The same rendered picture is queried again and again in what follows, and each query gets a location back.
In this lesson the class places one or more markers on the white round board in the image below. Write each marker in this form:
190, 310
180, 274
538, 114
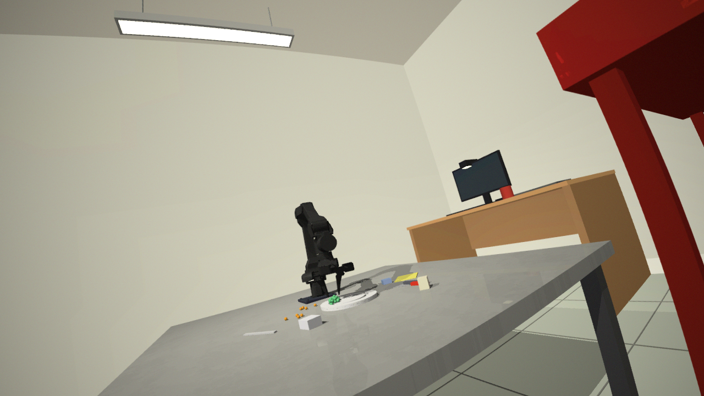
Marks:
350, 300

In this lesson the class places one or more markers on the cream cube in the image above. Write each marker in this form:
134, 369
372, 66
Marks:
423, 283

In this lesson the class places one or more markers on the yellow flat rectangular board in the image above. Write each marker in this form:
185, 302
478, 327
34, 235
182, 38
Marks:
406, 277

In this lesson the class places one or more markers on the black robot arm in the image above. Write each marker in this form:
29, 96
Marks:
315, 226

